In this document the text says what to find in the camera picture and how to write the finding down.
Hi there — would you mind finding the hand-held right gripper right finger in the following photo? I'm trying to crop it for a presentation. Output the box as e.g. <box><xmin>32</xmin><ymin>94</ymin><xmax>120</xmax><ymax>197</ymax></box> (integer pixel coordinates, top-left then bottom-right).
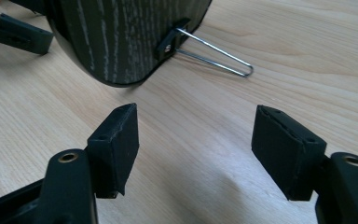
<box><xmin>250</xmin><ymin>104</ymin><xmax>328</xmax><ymax>202</ymax></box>

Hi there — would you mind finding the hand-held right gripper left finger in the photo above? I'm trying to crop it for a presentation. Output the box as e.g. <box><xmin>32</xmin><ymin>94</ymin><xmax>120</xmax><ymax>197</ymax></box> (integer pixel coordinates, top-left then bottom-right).
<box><xmin>86</xmin><ymin>103</ymin><xmax>141</xmax><ymax>200</ymax></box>

